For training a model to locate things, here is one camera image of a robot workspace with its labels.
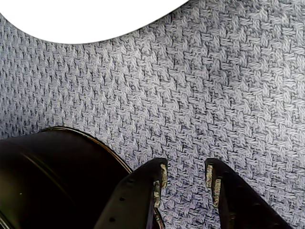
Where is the white round plate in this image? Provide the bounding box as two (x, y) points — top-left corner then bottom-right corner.
(0, 0), (191, 45)

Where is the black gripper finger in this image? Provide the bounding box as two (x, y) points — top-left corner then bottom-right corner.
(204, 158), (294, 229)
(93, 157), (168, 229)

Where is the black metal bucket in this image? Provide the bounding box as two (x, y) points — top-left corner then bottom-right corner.
(0, 126), (134, 229)

